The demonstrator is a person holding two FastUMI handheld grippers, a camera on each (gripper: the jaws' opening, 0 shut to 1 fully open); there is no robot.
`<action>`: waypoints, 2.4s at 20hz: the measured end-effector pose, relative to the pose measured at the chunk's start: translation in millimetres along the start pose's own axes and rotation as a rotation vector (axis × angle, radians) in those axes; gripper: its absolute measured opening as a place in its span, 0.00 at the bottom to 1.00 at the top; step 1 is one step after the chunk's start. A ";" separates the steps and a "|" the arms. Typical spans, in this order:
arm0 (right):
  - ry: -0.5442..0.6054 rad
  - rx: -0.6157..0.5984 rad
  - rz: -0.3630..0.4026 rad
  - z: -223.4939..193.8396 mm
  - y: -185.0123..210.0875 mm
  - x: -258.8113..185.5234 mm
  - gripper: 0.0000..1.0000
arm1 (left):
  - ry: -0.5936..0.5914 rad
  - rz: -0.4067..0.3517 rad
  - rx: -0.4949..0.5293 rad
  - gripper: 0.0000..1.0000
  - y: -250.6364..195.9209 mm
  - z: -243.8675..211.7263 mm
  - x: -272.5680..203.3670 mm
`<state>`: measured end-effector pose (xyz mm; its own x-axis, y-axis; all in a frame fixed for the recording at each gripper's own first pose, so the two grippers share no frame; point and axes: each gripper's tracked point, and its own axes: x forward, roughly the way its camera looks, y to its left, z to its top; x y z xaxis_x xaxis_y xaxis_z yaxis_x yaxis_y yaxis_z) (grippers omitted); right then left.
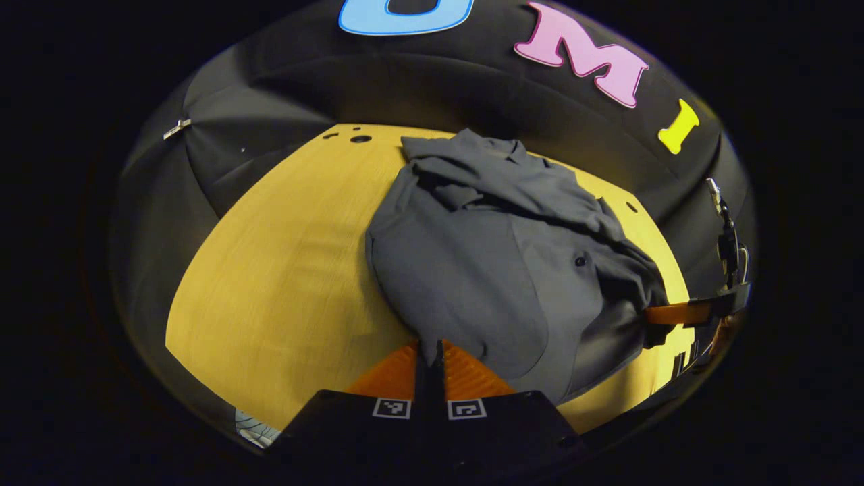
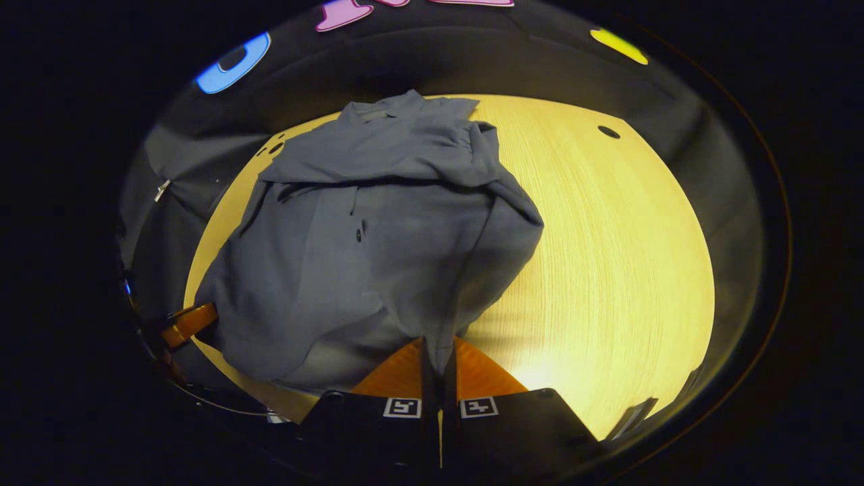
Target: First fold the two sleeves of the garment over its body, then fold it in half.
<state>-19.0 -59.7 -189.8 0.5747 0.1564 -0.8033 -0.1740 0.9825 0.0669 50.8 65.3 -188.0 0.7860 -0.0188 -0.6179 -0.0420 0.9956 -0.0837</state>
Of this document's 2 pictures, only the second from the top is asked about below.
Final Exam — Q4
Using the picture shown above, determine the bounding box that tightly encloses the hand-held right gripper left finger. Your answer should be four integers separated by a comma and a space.
297, 337, 439, 473

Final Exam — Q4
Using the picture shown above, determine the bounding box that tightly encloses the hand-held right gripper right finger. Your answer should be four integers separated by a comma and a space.
442, 336, 608, 470

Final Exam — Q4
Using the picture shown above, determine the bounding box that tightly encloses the grey long-sleeved shirt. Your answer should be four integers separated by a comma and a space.
194, 90, 545, 392

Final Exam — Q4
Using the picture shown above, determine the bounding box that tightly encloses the black backdrop cloth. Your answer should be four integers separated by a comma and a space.
118, 0, 767, 406

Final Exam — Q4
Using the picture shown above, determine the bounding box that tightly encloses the black table edge bracket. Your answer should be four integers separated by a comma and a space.
607, 397, 659, 441

